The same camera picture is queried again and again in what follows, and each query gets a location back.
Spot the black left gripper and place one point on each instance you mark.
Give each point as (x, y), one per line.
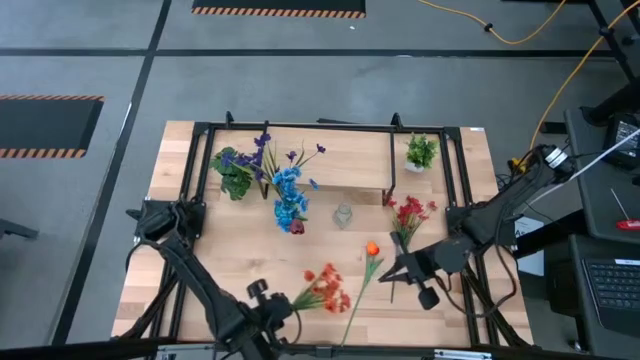
(262, 310)

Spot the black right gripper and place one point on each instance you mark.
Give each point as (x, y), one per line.
(422, 262)

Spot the orange artificial tulip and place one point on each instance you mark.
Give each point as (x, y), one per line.
(372, 248)

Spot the orange artificial flower bunch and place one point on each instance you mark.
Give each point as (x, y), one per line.
(327, 292)

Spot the red artificial flower bunch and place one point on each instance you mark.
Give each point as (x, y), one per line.
(410, 210)

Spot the dark red artificial tulip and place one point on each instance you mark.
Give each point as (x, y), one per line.
(297, 227)

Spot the clear glass vase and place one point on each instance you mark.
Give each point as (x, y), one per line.
(343, 216)

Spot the blue artificial flower bunch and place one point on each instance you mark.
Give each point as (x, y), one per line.
(287, 200)

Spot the purple artificial flower bunch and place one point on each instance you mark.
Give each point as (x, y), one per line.
(259, 156)

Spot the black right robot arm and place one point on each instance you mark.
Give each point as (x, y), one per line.
(500, 215)

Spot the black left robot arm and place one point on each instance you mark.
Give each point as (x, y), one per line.
(210, 295)

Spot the small green plant white pot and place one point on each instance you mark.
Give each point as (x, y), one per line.
(421, 150)

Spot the white paper sheet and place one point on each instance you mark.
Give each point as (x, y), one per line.
(532, 260)

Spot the large-leaf green potted plant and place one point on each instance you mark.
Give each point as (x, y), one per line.
(235, 175)

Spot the dark grey side desk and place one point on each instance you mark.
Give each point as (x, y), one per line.
(600, 210)

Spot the black laptop keyboard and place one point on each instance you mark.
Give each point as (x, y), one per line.
(615, 290)

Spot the black rig beam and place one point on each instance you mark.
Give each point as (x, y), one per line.
(75, 350)

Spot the white rod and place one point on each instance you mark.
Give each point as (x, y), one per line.
(600, 157)

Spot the black tablet device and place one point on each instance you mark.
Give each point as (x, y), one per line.
(620, 129)

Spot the black floor stand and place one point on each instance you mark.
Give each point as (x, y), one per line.
(615, 105)

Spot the grey chair foot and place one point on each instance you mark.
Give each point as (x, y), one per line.
(15, 229)

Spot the black hazard-striped floor mat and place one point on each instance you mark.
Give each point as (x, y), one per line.
(45, 125)
(275, 5)

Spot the black aluminium table frame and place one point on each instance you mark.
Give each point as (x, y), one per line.
(350, 126)

